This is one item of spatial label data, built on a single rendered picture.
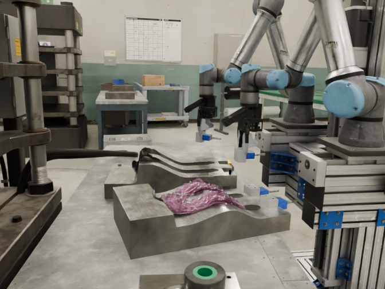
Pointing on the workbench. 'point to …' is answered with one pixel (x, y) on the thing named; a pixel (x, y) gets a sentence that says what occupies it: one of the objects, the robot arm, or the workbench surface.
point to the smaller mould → (178, 281)
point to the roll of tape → (204, 276)
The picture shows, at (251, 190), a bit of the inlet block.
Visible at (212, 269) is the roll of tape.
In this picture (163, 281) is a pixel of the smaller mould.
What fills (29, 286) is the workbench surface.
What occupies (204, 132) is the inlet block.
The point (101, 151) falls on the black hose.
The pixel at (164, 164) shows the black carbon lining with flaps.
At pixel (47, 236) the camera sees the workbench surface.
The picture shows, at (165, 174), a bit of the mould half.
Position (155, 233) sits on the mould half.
